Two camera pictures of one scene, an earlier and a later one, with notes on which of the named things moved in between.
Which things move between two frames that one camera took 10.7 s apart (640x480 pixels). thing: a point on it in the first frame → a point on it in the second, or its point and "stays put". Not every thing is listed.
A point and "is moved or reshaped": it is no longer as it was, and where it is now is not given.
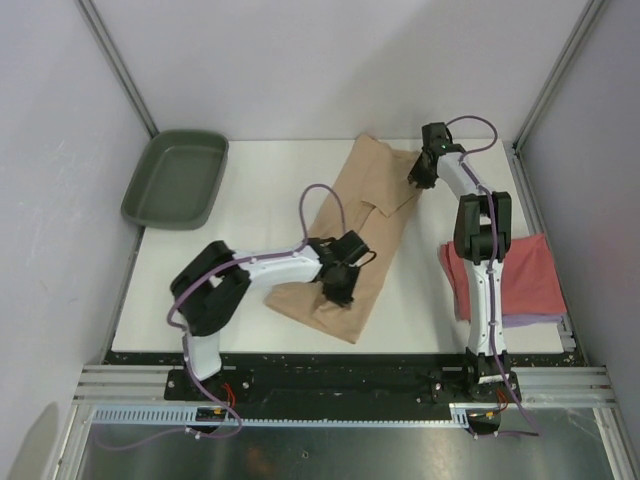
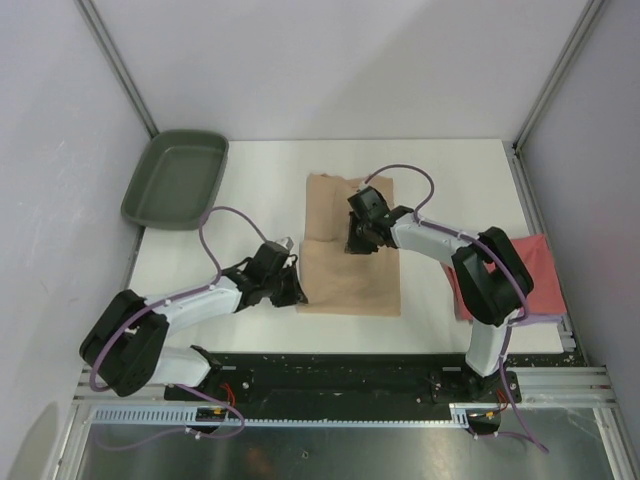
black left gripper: x=343 y=298 → x=295 y=294
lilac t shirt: x=516 y=320 stays put
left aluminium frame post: x=119 y=67 stays put
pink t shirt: x=529 y=282 stays put
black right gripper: x=416 y=175 → x=356 y=246
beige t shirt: x=369 y=197 is moved or reshaped
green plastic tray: x=177 y=183 stays put
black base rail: x=340 y=381 stays put
